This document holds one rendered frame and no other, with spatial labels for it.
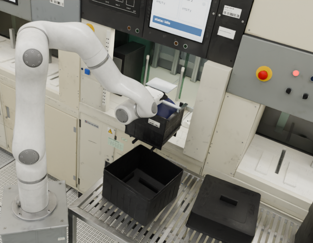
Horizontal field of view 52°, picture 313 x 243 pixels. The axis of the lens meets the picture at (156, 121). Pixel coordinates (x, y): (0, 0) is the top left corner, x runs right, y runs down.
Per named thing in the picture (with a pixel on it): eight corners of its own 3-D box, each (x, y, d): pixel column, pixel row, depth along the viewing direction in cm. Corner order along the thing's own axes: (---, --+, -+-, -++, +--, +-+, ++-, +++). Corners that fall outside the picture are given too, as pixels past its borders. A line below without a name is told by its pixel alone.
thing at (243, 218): (185, 226, 146) (190, 207, 139) (201, 186, 170) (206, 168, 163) (248, 252, 139) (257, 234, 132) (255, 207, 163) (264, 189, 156)
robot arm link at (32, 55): (44, 144, 134) (45, 170, 121) (13, 144, 129) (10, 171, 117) (51, 28, 109) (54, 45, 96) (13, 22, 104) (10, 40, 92)
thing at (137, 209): (136, 168, 175) (140, 143, 165) (178, 195, 162) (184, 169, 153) (100, 195, 155) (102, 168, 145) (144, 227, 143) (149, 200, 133)
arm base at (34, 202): (10, 223, 134) (5, 192, 124) (13, 191, 149) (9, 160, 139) (57, 218, 140) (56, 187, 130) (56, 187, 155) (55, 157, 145)
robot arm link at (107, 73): (127, 46, 111) (163, 105, 130) (93, 52, 120) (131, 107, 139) (116, 63, 106) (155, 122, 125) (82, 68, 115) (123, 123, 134)
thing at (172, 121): (121, 138, 163) (127, 83, 145) (141, 121, 178) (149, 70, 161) (162, 158, 154) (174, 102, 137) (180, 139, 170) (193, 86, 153)
